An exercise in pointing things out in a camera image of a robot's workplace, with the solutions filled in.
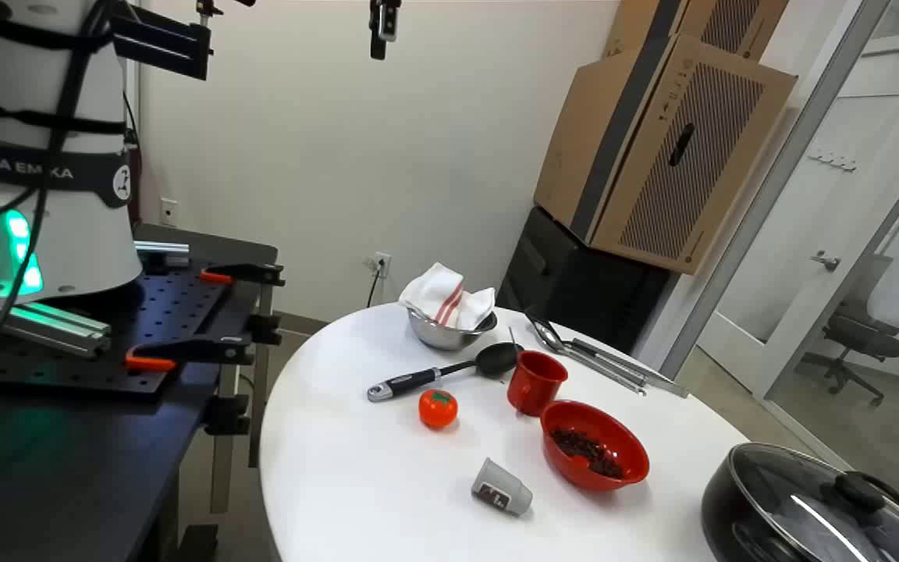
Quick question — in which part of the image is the black clamp orange handle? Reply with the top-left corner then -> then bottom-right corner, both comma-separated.
123,334 -> 265,377
197,261 -> 289,291

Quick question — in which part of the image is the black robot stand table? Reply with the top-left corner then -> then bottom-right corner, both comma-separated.
0,220 -> 289,562

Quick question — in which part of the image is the black mounted camera box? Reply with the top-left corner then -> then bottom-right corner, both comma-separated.
110,0 -> 216,85

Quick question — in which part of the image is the orange toy tomato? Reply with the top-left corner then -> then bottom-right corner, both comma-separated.
417,388 -> 461,435

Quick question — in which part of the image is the black ladle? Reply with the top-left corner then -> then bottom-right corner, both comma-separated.
365,341 -> 525,405

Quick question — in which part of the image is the black hanging camera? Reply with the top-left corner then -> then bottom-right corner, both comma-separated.
370,0 -> 404,62

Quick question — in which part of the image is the pot lid with black knob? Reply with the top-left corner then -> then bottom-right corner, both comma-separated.
699,439 -> 899,562

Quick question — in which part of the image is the black power cable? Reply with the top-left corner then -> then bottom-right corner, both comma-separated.
364,259 -> 388,312

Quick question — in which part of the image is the white towel with red stripes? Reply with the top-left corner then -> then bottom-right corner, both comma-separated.
397,261 -> 499,334

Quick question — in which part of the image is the metal door handle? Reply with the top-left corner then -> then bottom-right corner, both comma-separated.
810,246 -> 846,278

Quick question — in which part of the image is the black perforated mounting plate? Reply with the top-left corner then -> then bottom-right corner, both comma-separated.
0,272 -> 235,398

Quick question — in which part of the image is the aluminium rail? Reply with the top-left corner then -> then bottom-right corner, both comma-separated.
0,286 -> 117,363

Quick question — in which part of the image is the office chair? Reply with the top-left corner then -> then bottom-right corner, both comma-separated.
795,252 -> 899,405

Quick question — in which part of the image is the steel bowl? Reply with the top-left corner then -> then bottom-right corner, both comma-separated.
404,301 -> 503,357

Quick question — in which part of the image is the large cardboard box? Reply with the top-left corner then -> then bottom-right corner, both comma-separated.
534,33 -> 803,278

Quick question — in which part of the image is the glass pan lid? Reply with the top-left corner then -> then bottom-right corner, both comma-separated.
728,443 -> 899,562

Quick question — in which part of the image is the red bowl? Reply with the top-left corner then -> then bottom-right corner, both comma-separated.
538,398 -> 652,492

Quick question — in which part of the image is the red mug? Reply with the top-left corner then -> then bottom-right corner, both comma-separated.
505,351 -> 572,419

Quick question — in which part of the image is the small cardboard box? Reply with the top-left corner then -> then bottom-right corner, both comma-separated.
602,0 -> 793,62

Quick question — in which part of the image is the white door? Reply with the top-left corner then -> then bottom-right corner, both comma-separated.
698,91 -> 899,398

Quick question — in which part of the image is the aluminium frame post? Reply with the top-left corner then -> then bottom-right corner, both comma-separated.
661,0 -> 896,382

